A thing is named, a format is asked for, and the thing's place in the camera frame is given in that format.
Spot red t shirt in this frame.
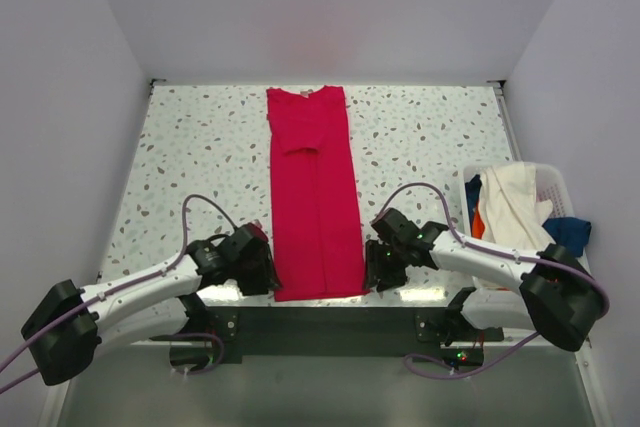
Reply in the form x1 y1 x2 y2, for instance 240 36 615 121
267 86 366 302

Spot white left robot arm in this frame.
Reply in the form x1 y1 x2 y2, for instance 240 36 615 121
21 223 281 386

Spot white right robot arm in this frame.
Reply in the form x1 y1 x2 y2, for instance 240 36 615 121
365 208 609 352

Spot orange t shirt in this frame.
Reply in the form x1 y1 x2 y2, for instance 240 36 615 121
471 209 486 239

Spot white cream t shirt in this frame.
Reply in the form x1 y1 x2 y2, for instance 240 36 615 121
478 162 554 250

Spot white plastic laundry basket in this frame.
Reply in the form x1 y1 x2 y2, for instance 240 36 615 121
458 162 588 267

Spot navy blue t shirt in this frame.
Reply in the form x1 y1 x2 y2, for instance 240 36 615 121
543 217 592 258

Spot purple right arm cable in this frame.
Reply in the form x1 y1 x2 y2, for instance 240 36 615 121
377 182 611 379

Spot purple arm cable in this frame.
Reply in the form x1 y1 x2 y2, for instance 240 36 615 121
0 193 241 393
377 182 611 379

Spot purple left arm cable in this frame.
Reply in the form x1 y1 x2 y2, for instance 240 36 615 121
0 193 241 393

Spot aluminium frame rails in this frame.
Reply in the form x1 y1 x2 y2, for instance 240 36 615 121
39 79 614 427

